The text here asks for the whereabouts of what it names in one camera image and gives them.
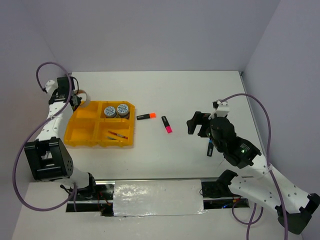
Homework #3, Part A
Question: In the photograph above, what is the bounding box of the white tape roll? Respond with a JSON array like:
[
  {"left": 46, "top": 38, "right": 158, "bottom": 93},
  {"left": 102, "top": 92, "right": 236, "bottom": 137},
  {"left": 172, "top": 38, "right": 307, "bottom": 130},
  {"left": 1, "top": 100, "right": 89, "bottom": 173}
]
[{"left": 77, "top": 89, "right": 91, "bottom": 108}]

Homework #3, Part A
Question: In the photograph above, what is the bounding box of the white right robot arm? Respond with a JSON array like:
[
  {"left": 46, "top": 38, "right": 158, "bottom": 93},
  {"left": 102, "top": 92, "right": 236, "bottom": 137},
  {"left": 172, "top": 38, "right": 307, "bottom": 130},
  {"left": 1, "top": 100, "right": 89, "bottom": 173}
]
[{"left": 186, "top": 111, "right": 320, "bottom": 235}]

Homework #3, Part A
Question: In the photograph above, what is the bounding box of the yellow compartment bin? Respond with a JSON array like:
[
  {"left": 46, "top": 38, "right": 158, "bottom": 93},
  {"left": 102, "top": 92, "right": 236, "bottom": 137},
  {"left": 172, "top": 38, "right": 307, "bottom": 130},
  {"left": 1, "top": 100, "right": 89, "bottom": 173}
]
[{"left": 64, "top": 101, "right": 136, "bottom": 148}]

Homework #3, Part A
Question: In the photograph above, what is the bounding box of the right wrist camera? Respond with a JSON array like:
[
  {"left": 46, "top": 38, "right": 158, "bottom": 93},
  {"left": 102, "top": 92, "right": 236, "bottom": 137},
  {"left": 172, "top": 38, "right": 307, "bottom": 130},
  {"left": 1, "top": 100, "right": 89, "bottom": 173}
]
[{"left": 208, "top": 99, "right": 230, "bottom": 120}]

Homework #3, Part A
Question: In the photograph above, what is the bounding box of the orange highlighter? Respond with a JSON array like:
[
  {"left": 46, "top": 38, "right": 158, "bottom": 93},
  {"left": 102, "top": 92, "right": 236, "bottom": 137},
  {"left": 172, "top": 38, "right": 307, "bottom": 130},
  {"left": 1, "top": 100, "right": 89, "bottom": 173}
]
[{"left": 136, "top": 112, "right": 157, "bottom": 121}]

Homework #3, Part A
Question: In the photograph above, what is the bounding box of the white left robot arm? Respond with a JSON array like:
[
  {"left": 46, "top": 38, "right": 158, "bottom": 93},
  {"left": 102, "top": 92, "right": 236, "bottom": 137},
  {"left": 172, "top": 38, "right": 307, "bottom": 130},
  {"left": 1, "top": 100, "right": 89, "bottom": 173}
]
[{"left": 24, "top": 76, "right": 98, "bottom": 200}]

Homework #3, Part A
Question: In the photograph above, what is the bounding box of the pink highlighter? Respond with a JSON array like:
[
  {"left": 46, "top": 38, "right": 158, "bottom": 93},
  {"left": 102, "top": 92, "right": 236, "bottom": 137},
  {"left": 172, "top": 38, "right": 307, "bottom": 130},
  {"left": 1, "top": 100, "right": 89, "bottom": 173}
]
[{"left": 161, "top": 116, "right": 173, "bottom": 134}]

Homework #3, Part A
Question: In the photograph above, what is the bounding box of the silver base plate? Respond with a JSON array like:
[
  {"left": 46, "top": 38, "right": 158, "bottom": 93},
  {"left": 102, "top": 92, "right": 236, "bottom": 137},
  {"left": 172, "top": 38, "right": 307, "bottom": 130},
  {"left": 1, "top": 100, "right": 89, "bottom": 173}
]
[{"left": 65, "top": 179, "right": 250, "bottom": 217}]

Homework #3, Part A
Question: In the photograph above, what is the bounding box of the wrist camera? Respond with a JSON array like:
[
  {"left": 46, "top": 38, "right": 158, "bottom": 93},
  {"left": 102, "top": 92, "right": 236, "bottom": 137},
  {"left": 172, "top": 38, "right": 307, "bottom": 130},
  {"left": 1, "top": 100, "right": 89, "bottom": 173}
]
[
  {"left": 208, "top": 99, "right": 230, "bottom": 120},
  {"left": 43, "top": 79, "right": 58, "bottom": 96}
]

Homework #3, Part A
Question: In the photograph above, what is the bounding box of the red gel pen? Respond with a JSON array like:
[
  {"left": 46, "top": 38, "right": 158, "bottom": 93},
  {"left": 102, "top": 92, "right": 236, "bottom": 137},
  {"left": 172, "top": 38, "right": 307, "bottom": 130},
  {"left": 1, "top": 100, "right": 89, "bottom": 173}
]
[{"left": 108, "top": 130, "right": 128, "bottom": 140}]

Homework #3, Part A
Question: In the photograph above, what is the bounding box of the blue putty jar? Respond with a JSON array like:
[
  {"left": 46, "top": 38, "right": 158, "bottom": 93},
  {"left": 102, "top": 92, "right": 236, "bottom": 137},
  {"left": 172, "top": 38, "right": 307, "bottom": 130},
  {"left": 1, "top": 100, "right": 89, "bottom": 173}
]
[
  {"left": 103, "top": 106, "right": 118, "bottom": 119},
  {"left": 116, "top": 103, "right": 130, "bottom": 120}
]

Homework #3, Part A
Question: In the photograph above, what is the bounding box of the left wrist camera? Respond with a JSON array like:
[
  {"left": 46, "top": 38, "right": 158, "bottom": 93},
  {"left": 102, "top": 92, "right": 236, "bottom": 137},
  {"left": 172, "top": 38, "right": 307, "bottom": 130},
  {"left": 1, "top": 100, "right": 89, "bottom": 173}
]
[{"left": 43, "top": 79, "right": 58, "bottom": 96}]

